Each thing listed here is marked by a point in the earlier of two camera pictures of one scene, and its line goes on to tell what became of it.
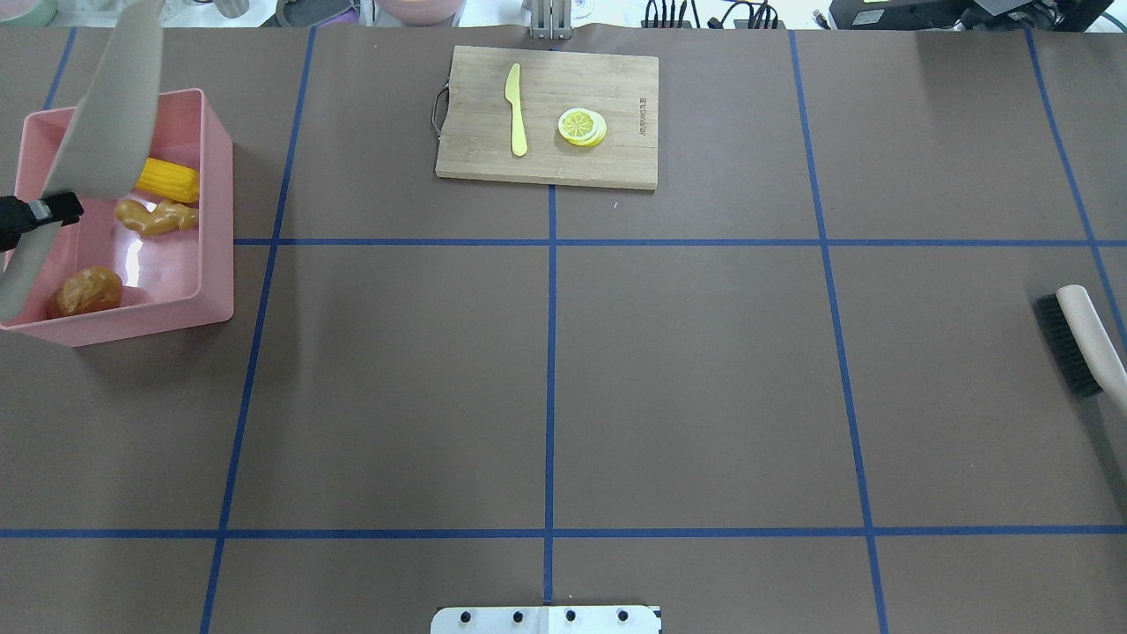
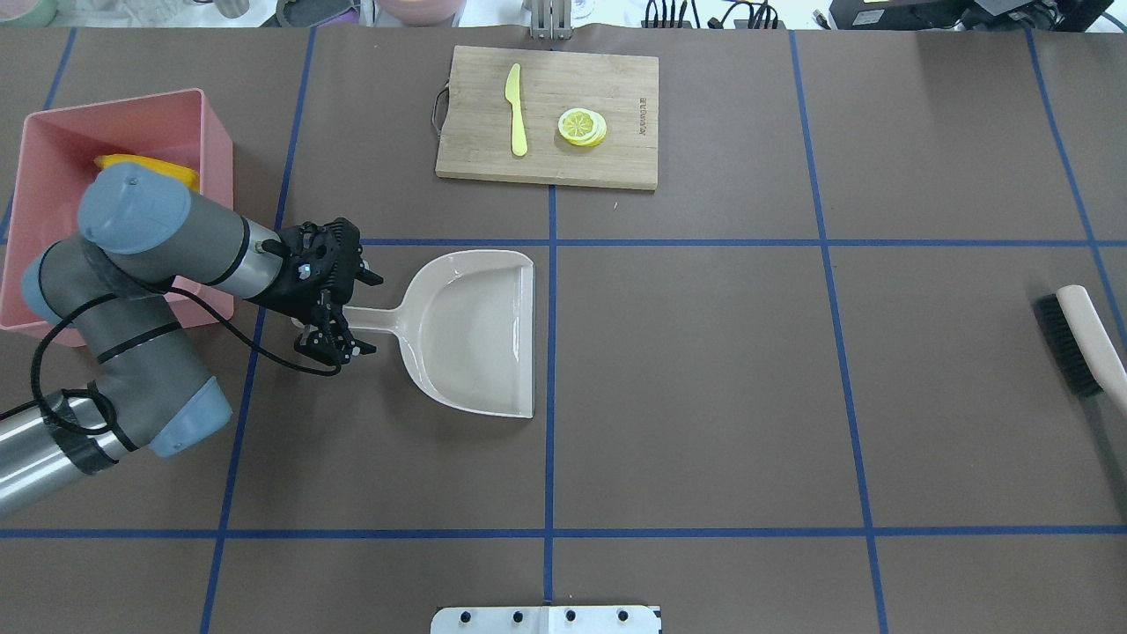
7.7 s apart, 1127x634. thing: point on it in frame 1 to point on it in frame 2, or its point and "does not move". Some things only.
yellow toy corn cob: [170, 180] does not move
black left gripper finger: [18, 217] to [329, 342]
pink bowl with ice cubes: [419, 13] does not move
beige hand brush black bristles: [1086, 356] does not move
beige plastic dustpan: [102, 141] to [466, 328]
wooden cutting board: [476, 142] does not move
